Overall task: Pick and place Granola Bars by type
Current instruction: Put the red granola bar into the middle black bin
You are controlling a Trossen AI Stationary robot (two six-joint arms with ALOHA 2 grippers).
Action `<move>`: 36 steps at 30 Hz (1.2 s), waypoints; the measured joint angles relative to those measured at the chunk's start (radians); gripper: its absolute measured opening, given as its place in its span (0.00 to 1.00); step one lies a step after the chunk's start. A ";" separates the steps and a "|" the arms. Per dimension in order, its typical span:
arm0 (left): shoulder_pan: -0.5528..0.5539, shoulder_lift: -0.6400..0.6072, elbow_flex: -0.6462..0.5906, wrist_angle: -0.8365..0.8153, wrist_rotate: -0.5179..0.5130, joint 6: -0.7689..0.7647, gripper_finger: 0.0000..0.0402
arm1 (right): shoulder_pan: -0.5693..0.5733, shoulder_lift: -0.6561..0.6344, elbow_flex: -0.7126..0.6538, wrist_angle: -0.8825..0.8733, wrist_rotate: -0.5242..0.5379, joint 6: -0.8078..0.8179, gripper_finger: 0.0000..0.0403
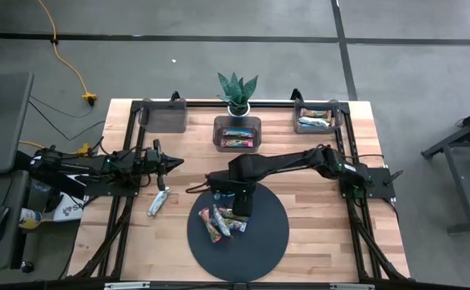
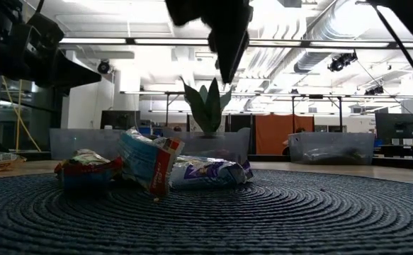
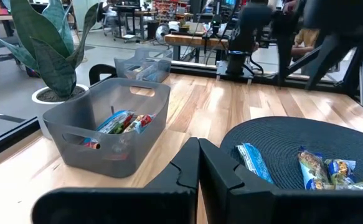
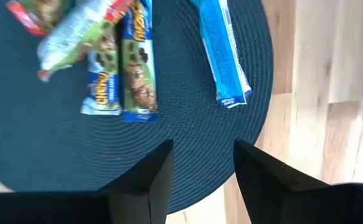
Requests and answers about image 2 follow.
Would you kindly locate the black ceiling spotlight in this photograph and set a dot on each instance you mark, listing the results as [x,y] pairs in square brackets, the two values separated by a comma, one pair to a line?
[340,62]
[103,66]
[374,91]

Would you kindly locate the grey translucent plastic bin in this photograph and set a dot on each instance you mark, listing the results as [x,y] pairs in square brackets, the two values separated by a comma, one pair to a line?
[234,141]
[351,141]
[78,141]

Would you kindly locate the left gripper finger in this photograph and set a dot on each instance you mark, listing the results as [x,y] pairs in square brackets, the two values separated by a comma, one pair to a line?
[71,74]

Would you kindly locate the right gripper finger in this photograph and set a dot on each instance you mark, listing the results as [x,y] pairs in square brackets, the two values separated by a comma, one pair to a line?
[238,46]
[224,49]

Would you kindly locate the dark background desk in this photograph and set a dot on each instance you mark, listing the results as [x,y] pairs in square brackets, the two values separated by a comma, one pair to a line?
[401,150]

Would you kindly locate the round dark woven placemat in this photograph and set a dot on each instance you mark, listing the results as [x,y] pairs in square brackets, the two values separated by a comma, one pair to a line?
[227,226]

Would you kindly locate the long ceiling light strip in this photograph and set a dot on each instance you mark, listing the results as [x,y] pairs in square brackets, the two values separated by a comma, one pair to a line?
[93,40]

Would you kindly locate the person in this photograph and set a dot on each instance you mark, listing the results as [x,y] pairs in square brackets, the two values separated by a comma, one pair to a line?
[177,129]
[300,130]

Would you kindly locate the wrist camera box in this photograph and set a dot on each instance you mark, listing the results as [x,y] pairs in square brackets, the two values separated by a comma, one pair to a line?
[185,10]
[45,30]

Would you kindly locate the black aluminium table frame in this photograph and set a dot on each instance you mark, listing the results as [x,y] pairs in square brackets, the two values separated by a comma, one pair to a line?
[404,163]

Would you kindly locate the purple blue granola bar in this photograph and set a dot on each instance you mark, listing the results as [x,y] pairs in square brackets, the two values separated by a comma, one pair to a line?
[209,173]

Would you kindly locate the red brown granola bar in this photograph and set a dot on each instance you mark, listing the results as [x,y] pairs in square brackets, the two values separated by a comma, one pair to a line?
[85,173]

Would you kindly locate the orange partition panel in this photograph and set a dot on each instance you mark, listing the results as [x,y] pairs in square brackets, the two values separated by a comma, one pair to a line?
[270,134]

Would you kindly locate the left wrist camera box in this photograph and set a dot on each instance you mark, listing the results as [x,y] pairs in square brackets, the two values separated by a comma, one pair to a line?
[45,30]

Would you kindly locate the blue red granola bar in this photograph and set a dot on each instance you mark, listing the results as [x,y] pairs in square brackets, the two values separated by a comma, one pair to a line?
[146,159]

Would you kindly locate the blue storage crate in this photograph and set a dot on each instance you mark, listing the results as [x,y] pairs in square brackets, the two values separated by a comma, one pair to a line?
[145,131]

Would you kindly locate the black computer monitor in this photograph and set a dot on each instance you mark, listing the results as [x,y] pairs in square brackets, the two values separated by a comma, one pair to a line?
[396,125]
[120,120]

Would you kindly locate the green snake plant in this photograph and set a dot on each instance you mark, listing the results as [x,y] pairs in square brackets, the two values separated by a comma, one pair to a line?
[211,110]

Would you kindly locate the black framed workbench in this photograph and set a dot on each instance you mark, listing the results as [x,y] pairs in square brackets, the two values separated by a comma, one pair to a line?
[293,106]

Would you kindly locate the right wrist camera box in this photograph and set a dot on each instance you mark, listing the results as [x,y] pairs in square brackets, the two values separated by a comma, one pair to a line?
[185,10]

